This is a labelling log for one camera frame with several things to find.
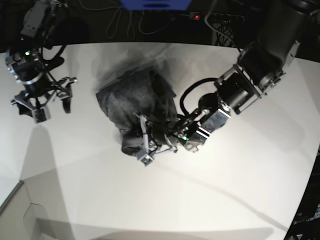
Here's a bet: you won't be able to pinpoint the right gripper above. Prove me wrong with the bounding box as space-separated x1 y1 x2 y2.
5 48 78 123

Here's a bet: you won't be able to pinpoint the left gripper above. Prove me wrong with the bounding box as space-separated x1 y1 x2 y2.
135 113 180 166

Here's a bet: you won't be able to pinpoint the grey t-shirt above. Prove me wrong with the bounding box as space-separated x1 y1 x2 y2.
96 68 178 156

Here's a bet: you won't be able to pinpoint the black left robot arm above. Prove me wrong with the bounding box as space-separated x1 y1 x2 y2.
136 0 320 166

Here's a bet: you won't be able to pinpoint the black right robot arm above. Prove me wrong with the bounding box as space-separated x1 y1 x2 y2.
5 0 78 124

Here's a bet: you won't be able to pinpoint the black power strip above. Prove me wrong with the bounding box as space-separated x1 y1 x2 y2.
187 11 245 24

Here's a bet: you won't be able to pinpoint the blue box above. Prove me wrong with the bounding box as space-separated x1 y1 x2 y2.
120 0 192 11

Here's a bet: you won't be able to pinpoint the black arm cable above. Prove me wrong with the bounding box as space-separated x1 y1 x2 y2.
179 77 218 118

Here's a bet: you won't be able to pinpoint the grey cables behind table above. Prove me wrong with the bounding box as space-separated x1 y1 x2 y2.
104 4 176 40

